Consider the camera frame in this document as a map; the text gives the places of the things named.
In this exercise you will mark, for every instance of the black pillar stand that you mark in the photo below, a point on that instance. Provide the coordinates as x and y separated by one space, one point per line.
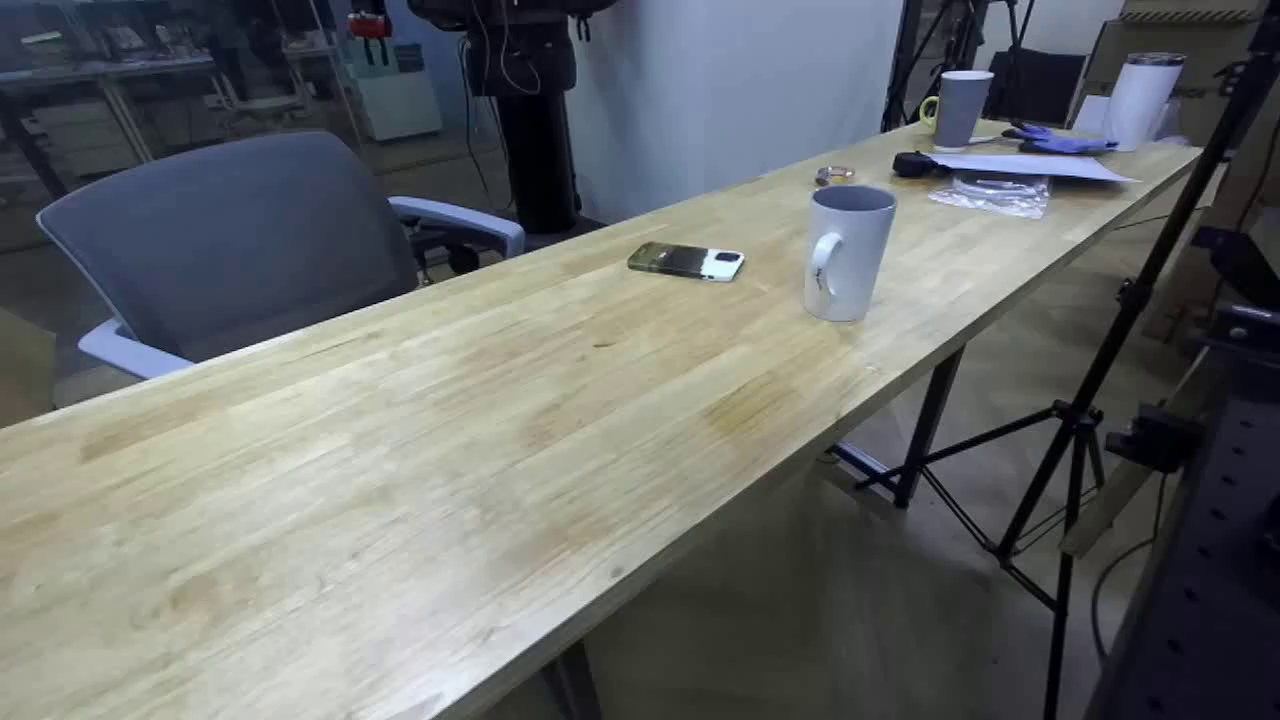
523 57

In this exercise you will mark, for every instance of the black perforated breadboard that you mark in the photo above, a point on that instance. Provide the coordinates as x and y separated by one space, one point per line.
1202 639

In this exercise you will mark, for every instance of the black camera tripod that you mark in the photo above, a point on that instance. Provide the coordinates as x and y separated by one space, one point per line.
1076 417

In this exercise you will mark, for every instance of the white mug cup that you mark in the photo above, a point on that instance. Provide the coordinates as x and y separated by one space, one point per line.
844 247

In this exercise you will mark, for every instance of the clear plastic bag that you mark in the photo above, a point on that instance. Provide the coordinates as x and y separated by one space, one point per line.
998 194

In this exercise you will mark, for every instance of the blue purple cloth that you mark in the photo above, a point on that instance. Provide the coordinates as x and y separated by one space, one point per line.
1049 141

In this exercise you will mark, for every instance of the grey tumbler cup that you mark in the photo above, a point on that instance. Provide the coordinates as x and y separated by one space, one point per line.
961 102

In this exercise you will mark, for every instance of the black computer mouse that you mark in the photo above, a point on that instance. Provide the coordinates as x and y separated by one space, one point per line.
915 165

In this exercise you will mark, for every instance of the white paper roll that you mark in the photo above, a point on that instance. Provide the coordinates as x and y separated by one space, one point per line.
1143 96

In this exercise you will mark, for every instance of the grey office chair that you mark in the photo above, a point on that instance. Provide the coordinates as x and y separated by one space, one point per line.
241 242

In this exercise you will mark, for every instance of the smartphone with green case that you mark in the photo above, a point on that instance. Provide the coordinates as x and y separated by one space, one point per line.
717 266

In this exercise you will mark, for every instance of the white paper sheet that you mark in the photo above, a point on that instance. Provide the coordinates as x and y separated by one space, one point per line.
1081 168

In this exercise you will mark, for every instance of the black table leg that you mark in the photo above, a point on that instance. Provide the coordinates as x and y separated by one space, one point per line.
924 425

